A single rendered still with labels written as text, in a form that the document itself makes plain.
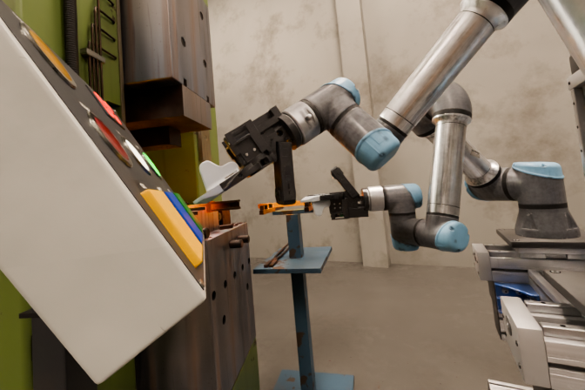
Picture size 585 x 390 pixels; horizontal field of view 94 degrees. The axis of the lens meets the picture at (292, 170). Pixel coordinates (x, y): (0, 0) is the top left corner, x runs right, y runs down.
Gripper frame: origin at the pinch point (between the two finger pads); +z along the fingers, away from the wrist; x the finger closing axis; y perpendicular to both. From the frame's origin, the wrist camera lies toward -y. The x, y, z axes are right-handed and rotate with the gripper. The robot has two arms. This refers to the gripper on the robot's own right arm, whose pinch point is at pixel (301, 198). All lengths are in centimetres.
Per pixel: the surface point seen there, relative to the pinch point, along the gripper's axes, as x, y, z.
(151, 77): -18, -37, 37
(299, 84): 306, -155, 15
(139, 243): -69, 0, 5
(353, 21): 258, -209, -62
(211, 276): -14.5, 18.4, 24.7
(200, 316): -15.9, 28.1, 27.8
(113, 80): -22, -36, 45
